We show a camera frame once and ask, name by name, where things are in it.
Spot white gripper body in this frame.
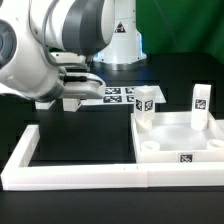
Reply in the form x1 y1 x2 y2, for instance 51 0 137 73
60 67 106 100

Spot white square tabletop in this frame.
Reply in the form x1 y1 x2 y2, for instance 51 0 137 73
131 111 224 163

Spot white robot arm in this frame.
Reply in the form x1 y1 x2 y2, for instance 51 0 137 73
0 0 146 103

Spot white AprilTag marker sheet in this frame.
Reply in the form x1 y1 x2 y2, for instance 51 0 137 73
82 86 166 106

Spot white L-shaped obstacle fixture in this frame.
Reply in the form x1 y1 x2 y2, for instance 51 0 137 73
1 125 224 191

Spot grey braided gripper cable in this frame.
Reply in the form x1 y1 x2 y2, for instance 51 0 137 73
41 0 68 66

